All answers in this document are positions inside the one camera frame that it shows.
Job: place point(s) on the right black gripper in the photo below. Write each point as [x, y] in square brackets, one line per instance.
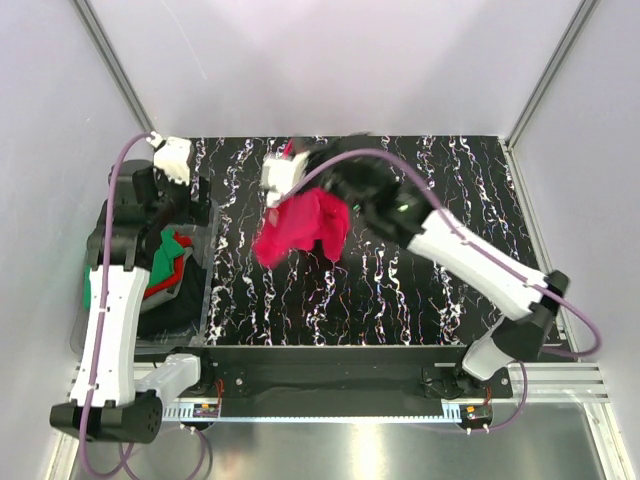
[317, 150]

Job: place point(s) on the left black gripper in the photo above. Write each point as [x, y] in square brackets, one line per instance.
[184, 216]

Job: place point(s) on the pink t shirt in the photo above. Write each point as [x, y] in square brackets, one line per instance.
[299, 223]

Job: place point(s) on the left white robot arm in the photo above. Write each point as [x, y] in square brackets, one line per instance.
[106, 402]

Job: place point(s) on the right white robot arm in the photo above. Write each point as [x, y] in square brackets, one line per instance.
[397, 205]

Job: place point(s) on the red t shirt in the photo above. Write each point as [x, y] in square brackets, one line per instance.
[169, 263]

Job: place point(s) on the green t shirt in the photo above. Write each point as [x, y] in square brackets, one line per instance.
[167, 272]

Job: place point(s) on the clear plastic bin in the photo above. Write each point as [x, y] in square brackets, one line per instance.
[203, 239]

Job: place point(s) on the grey t shirt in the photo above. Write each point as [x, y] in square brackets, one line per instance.
[158, 298]

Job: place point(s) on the black t shirt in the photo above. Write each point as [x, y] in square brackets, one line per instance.
[182, 311]

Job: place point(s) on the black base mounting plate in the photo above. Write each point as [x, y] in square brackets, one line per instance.
[383, 375]

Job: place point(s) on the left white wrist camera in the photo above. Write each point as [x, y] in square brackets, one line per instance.
[172, 156]

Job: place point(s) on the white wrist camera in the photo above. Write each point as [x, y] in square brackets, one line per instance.
[280, 174]
[172, 156]

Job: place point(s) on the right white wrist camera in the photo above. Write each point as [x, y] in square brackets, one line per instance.
[280, 174]

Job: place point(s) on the left aluminium frame post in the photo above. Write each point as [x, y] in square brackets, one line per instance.
[106, 51]

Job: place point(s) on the aluminium frame post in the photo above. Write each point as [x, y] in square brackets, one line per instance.
[106, 51]
[570, 36]

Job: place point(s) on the white slotted cable duct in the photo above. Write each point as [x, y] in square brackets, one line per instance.
[236, 411]

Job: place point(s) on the aluminium front rail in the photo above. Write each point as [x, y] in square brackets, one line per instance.
[539, 382]

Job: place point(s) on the right aluminium frame post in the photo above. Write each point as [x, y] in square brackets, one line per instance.
[570, 36]

